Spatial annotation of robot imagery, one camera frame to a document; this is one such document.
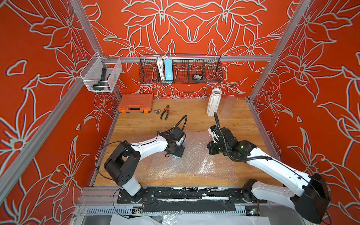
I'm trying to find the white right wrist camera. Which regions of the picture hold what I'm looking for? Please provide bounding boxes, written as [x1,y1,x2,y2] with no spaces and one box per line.
[208,125,220,144]

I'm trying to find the bubble wrap sheet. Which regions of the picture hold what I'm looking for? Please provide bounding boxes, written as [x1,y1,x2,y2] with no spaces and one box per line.
[102,134,158,181]

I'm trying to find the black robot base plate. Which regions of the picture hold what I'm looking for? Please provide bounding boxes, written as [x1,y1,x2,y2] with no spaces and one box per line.
[117,187,268,204]

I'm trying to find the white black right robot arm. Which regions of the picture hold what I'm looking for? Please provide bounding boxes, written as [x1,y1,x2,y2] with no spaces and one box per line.
[207,126,331,224]

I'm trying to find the orange black pliers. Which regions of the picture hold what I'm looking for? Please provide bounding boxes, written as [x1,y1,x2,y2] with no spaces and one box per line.
[160,105,170,121]

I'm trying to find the white coiled cable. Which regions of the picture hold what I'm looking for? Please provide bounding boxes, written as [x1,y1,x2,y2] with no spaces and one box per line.
[156,56,167,82]

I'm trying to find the white ribbed ceramic vase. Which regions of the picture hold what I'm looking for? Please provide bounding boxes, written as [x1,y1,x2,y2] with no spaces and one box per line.
[206,88,222,117]

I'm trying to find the clear acrylic wall box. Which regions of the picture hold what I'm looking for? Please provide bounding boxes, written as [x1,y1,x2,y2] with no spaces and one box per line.
[80,52,122,93]

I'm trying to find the dark green screwdriver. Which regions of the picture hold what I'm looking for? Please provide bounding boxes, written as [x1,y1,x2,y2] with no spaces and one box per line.
[93,67,107,91]

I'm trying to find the orange plastic tool case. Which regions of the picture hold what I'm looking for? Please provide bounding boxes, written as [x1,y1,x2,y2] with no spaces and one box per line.
[118,94,154,114]

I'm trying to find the light blue box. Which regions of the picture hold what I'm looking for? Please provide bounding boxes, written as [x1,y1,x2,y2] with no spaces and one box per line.
[164,58,173,82]

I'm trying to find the black wire wall basket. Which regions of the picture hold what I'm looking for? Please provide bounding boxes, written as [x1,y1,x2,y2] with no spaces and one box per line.
[139,54,223,84]

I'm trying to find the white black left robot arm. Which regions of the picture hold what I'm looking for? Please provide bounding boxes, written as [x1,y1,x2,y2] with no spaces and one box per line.
[104,127,186,200]

